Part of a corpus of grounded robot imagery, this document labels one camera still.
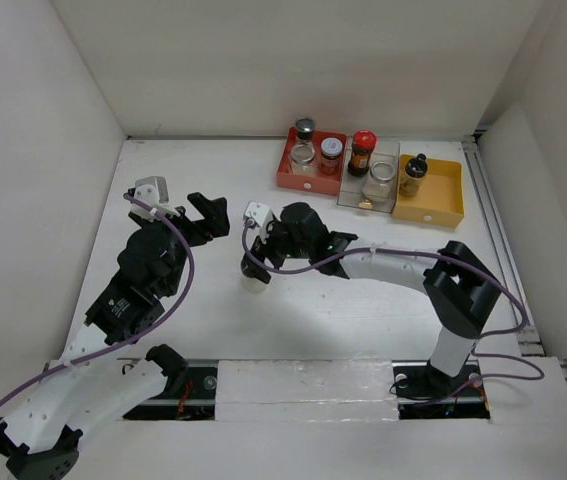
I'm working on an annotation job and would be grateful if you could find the red-lid dark sauce jar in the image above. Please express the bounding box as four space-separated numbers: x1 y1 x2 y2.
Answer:
347 130 377 177

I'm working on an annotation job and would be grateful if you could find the black-cap brown spice bottle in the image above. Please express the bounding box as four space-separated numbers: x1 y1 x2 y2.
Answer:
399 153 428 197

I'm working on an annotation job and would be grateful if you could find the silver-cap white spice shaker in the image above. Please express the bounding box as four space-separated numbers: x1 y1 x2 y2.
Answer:
293 116 316 145

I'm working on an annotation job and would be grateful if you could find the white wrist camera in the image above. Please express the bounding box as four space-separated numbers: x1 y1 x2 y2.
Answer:
243 201 274 243
128 176 174 221

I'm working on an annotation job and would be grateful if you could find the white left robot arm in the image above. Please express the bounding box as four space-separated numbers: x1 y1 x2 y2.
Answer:
0 184 230 479

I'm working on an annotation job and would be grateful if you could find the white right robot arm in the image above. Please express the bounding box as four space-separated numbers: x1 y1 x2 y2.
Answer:
241 201 501 401

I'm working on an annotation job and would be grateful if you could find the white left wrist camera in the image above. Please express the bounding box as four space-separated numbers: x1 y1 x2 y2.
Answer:
128 176 174 221

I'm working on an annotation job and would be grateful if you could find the silver-lid clear glass jar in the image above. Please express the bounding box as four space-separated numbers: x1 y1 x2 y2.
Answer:
289 142 316 176

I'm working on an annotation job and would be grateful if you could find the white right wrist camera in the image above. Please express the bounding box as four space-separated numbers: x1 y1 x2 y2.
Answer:
243 201 274 243

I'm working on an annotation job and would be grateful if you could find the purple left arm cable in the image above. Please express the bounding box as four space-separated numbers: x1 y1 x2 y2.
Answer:
0 193 197 446

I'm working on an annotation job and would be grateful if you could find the clear plastic bin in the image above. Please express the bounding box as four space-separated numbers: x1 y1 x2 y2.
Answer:
337 140 400 213

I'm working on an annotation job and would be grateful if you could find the yellow plastic bin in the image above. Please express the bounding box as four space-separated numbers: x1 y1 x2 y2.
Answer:
391 157 465 229

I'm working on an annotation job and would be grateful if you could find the red plastic bin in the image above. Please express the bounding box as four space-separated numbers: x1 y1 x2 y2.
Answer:
276 126 347 196

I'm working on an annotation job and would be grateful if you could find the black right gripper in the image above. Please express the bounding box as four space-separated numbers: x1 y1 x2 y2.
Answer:
242 218 313 284

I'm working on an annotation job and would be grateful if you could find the black-cap white spice bottle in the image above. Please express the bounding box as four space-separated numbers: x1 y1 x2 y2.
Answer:
241 265 268 293

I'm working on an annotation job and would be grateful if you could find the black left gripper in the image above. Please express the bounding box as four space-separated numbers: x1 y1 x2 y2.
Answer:
132 193 228 296

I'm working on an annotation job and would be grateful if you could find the white-lid small brown jar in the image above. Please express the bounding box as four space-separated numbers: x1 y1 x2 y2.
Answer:
319 137 343 175

